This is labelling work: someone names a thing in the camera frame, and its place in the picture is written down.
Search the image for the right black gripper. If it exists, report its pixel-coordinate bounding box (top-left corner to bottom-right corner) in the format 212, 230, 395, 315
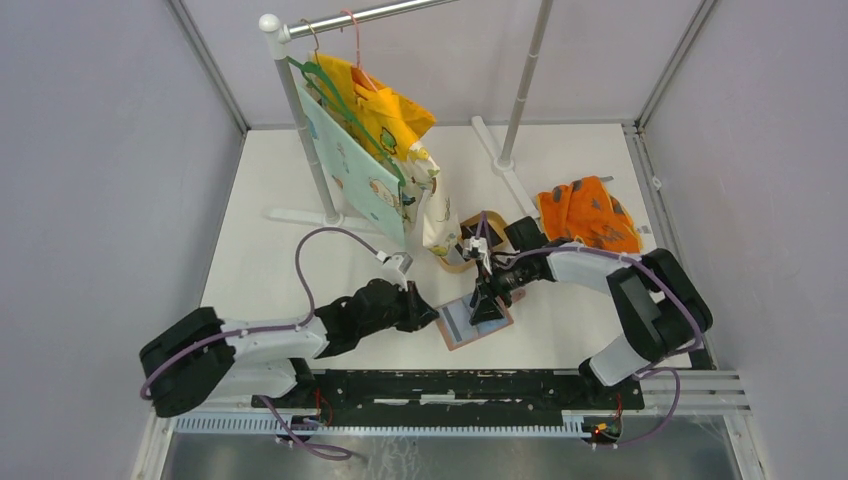
470, 254, 533, 326

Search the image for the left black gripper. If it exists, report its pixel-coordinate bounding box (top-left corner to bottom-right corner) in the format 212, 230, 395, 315
359, 279, 439, 337

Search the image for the yellow oval tray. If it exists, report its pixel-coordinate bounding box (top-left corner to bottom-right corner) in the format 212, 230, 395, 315
437, 210, 510, 274

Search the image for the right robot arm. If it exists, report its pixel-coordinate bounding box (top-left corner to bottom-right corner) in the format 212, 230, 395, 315
462, 217, 713, 408

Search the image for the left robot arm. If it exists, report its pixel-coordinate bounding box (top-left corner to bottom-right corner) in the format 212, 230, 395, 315
139, 279, 439, 418

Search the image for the cream printed garment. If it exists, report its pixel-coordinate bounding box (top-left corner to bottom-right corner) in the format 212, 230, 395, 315
399, 141, 461, 261

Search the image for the light green printed garment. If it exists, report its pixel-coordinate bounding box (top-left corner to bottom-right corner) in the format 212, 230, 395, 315
297, 86, 406, 247

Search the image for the orange patterned cloth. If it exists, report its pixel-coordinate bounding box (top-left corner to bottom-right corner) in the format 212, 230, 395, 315
535, 176, 643, 254

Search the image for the yellow garment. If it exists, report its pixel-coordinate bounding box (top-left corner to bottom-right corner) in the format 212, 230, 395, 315
312, 53, 436, 163

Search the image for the green clothes hanger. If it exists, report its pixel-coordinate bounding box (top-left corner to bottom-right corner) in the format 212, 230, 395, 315
286, 56, 406, 187

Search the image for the pink clothes hanger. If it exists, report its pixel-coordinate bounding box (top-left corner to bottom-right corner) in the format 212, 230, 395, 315
341, 9, 378, 92

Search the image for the white metal clothes rack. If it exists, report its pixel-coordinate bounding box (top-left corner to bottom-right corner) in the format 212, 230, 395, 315
258, 0, 555, 234

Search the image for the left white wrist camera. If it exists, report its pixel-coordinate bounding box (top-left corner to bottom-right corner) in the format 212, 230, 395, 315
376, 251, 413, 290

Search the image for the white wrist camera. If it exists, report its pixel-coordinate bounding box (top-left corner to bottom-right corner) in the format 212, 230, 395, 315
376, 251, 413, 290
462, 237, 490, 262

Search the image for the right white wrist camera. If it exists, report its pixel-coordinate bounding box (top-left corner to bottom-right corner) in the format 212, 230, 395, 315
462, 237, 490, 262

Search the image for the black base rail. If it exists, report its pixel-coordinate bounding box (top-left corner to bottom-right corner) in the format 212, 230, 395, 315
270, 369, 645, 427

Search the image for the white perforated cable tray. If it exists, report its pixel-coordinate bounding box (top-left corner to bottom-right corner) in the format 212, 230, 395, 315
173, 412, 590, 440

